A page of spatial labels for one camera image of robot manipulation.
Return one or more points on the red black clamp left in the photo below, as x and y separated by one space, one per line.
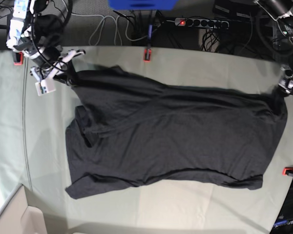
17 58

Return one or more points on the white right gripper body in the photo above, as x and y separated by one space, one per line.
45 83

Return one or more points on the black power strip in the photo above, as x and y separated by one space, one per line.
202 23

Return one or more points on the red black clamp middle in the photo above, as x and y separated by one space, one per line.
147 55

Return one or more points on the red black clamp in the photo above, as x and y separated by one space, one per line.
292 171
17 58
147 55

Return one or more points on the black t-shirt with colourful print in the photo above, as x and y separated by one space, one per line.
132 131

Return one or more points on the red black clamp right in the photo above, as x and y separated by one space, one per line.
292 171

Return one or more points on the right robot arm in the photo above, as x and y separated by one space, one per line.
37 37

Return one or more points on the blue box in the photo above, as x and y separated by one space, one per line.
142 4

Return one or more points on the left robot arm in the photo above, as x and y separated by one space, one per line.
281 13

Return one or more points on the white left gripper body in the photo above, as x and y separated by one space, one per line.
286 81

